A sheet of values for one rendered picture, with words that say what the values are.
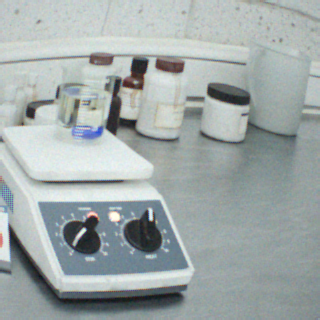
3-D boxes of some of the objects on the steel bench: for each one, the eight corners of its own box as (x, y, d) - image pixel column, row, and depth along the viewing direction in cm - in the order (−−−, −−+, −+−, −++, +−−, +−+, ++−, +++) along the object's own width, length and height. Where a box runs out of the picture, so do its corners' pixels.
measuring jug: (269, 144, 110) (281, 56, 105) (206, 116, 118) (219, 33, 113) (316, 134, 124) (324, 61, 119) (266, 110, 131) (274, 40, 127)
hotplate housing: (191, 294, 61) (213, 215, 58) (57, 302, 54) (59, 222, 51) (81, 196, 78) (92, 122, 76) (-15, 195, 72) (-10, 127, 69)
